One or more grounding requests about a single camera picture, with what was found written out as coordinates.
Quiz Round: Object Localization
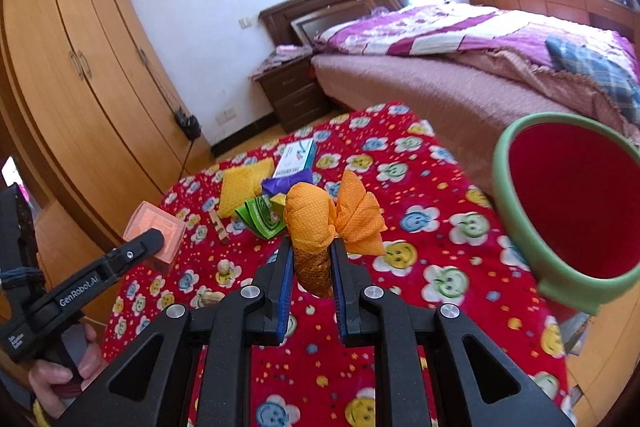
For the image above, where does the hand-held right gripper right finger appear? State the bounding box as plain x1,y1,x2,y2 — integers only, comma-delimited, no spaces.
330,238,576,427

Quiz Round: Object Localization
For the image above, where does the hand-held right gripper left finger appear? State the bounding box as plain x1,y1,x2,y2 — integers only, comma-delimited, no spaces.
56,236,296,427

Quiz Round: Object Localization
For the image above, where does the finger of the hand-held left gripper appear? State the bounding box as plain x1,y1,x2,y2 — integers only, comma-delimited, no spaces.
97,228,166,280

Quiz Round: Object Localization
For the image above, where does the green and red plastic bin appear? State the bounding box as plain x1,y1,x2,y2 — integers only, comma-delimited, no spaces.
491,112,640,315

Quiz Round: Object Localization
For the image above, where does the person's left hand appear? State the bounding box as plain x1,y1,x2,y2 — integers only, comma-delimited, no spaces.
27,322,108,418

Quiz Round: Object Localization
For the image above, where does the pink square box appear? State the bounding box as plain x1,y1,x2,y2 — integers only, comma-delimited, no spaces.
122,202,187,265

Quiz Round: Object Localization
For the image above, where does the green patterned packet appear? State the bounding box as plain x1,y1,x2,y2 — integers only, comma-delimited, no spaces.
235,194,288,239

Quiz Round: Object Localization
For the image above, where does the wooden clip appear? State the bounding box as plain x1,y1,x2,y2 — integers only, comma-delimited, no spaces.
210,209,231,244

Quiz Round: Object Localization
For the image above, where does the purple plastic wrapper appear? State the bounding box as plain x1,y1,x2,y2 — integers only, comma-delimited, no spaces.
261,169,314,196

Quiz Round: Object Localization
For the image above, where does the yellow textured cloth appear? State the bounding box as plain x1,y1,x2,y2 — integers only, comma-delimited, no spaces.
217,157,276,219

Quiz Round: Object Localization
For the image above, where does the red floral printed blanket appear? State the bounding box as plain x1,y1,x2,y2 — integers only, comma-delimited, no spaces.
100,102,573,427

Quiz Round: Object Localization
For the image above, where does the white and blue carton box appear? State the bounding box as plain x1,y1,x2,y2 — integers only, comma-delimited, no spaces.
273,138,317,178

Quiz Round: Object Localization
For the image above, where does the black power strip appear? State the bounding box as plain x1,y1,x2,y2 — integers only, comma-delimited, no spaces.
174,107,200,140

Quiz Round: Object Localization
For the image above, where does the wooden wardrobe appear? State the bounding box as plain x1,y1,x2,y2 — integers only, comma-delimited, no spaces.
0,0,211,258

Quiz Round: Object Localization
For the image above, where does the dark wooden nightstand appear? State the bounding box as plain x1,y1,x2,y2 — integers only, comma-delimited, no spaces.
249,57,331,134

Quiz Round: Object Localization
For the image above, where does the dark wooden bed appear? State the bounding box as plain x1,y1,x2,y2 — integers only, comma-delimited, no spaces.
259,0,640,192

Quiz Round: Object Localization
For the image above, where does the pink patterned cloth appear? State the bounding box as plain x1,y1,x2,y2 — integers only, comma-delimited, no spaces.
249,44,315,80

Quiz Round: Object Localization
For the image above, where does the purple and white quilt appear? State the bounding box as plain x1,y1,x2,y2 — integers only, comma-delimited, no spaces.
314,2,638,78

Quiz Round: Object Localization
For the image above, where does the blue plaid cloth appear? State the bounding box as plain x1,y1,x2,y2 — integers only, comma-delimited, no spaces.
545,34,640,120

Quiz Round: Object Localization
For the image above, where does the black power cable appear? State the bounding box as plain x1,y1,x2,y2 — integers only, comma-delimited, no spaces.
177,137,195,180

